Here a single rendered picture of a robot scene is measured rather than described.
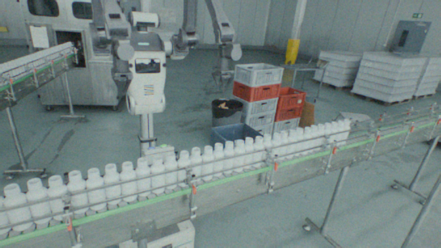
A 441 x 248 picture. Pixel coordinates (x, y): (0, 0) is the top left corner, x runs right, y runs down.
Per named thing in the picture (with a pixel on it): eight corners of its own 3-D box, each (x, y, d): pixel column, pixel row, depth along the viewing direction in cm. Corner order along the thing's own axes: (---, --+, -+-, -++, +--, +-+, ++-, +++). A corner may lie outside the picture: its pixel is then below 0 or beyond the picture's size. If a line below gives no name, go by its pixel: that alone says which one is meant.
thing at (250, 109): (247, 117, 349) (249, 102, 340) (229, 108, 378) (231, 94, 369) (276, 111, 383) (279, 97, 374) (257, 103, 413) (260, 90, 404)
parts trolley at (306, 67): (287, 107, 546) (296, 62, 506) (271, 100, 590) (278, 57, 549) (319, 103, 596) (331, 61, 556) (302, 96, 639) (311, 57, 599)
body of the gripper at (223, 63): (223, 70, 123) (224, 54, 120) (233, 74, 115) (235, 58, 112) (211, 70, 120) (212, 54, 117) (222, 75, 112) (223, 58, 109)
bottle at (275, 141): (272, 164, 135) (277, 137, 128) (264, 159, 140) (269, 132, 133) (279, 161, 139) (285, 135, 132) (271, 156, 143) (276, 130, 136)
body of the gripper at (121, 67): (115, 78, 91) (113, 57, 88) (111, 72, 99) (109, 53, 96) (133, 77, 94) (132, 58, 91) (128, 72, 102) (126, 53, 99)
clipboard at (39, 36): (33, 46, 380) (29, 24, 367) (50, 48, 385) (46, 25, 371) (32, 47, 376) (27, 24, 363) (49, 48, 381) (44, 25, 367)
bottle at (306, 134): (302, 149, 154) (308, 125, 147) (309, 154, 149) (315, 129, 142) (294, 150, 152) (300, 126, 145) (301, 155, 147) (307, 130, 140)
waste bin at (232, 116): (217, 153, 337) (221, 110, 311) (203, 140, 372) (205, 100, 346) (244, 147, 358) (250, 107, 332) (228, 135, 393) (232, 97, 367)
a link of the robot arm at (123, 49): (128, 21, 92) (102, 21, 88) (136, 23, 83) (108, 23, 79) (132, 54, 97) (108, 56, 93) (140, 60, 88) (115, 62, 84)
